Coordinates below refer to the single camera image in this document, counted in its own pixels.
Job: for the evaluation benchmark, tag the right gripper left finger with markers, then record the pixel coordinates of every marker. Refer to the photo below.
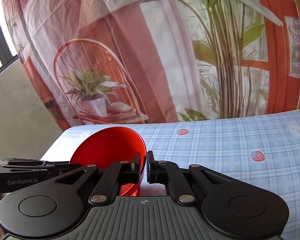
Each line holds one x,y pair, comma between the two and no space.
116,175

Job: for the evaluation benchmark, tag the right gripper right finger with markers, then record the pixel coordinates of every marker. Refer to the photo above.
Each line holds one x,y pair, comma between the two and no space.
170,175

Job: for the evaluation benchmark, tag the red bowl front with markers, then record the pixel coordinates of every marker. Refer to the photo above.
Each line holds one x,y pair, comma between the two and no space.
110,145

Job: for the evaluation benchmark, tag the blue plaid tablecloth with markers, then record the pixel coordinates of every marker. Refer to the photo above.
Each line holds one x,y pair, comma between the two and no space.
261,150

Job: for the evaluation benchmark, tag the printed backdrop cloth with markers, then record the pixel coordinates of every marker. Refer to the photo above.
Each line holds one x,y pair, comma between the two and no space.
157,61

